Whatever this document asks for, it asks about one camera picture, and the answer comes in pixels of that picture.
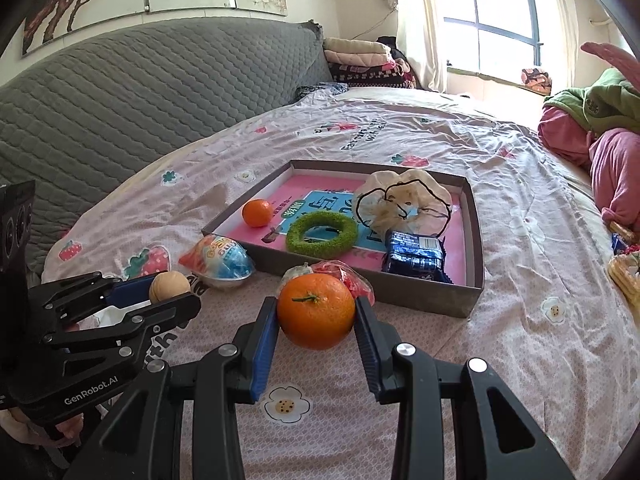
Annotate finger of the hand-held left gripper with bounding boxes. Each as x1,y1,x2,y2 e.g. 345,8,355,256
30,271,157,328
47,292,202,357

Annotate cream scrunchie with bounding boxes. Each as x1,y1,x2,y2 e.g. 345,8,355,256
351,169,453,236

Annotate cream curtain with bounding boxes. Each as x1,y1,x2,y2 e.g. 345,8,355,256
392,0,451,93
542,0,596,96

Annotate grey quilted headboard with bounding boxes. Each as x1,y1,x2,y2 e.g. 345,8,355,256
0,16,335,271

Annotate person's left hand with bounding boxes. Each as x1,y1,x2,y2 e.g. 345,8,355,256
0,405,83,453

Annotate large orange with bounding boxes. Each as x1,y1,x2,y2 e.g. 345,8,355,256
276,272,357,351

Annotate blue patterned cloth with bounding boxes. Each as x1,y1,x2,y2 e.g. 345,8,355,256
295,82,348,103

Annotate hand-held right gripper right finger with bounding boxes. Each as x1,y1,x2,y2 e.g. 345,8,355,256
354,296,576,480

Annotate red snack packet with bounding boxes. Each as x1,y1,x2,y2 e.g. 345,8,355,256
280,259,375,306

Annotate egg-shaped toy packet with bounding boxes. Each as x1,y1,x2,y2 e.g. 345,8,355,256
178,233,256,292

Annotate colourful bag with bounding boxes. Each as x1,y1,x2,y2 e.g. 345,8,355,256
520,67,553,96

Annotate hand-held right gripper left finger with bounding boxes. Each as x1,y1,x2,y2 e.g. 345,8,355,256
62,296,280,480

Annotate pink and green quilts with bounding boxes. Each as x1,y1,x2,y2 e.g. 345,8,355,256
537,42,640,233

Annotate wooden ball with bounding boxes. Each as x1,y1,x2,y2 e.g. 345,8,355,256
149,271,192,306

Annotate blue snack packet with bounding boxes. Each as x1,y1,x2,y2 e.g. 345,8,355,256
381,230,453,286

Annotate small orange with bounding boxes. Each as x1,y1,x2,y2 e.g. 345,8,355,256
242,199,275,228

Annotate window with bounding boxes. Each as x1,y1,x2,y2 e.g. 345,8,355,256
442,0,551,78

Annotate grey cardboard box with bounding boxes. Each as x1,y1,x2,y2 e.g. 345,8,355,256
201,159,486,318

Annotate green ring toy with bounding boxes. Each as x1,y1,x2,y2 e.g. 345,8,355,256
285,211,360,256

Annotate dark clothing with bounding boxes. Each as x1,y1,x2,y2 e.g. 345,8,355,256
375,36,413,61

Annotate stack of folded blankets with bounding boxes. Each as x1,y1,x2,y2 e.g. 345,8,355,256
322,37,418,90

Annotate green blanket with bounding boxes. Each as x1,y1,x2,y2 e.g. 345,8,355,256
542,67,640,136

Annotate yellow cracker packet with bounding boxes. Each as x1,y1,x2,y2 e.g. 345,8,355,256
607,255,640,306

